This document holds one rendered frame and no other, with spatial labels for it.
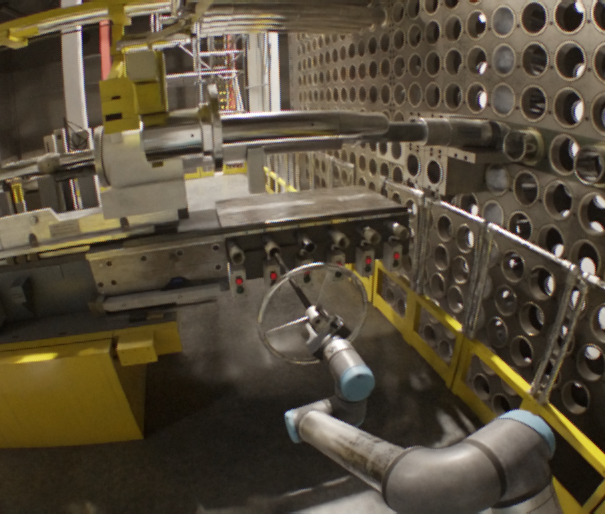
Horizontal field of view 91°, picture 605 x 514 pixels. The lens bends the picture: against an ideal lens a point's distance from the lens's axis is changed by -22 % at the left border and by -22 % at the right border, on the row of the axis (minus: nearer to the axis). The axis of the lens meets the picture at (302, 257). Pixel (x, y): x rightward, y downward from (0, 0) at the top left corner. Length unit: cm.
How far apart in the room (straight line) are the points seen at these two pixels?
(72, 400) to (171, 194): 111
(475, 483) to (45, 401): 188
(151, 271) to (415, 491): 165
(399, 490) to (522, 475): 19
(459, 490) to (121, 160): 176
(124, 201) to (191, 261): 45
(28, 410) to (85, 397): 36
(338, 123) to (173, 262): 103
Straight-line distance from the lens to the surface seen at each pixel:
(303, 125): 164
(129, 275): 197
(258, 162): 190
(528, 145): 249
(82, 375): 188
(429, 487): 56
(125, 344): 177
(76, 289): 211
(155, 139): 155
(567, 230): 251
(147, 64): 137
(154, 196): 178
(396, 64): 409
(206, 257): 192
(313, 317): 122
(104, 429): 212
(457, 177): 282
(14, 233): 218
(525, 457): 62
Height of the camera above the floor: 154
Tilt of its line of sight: 24 degrees down
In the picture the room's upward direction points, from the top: 2 degrees counter-clockwise
